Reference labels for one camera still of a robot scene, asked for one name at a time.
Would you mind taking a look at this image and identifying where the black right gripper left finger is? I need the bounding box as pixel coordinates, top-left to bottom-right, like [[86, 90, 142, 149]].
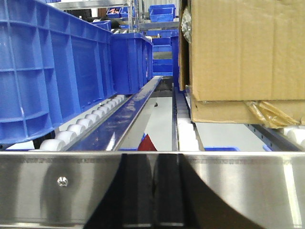
[[84, 154, 153, 229]]

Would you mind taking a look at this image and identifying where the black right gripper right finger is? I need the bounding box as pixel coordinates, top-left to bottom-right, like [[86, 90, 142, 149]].
[[154, 154, 261, 229]]

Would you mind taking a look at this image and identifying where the white roller track middle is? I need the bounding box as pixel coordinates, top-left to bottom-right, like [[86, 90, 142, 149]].
[[175, 92, 199, 151]]

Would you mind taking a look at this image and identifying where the white roller track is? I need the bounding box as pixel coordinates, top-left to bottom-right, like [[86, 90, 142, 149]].
[[30, 94, 126, 152], [175, 92, 199, 151]]

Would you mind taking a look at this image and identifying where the red snack bag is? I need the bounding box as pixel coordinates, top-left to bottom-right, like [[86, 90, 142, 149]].
[[137, 134, 157, 151]]

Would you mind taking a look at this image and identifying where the white roller track left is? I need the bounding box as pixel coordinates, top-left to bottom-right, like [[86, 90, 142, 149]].
[[30, 94, 126, 152]]

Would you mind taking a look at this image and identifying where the brown cardboard box on rollers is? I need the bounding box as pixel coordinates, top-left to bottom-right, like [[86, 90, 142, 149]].
[[179, 0, 305, 128]]

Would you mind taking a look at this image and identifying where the large blue crate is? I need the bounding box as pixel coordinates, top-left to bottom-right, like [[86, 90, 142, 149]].
[[0, 0, 115, 144]]

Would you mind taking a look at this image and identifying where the steel divider rail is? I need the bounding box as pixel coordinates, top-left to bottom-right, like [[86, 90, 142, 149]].
[[67, 76, 162, 151]]

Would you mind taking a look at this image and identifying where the stainless steel shelf rail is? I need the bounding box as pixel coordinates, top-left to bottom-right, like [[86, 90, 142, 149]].
[[0, 152, 305, 229]]

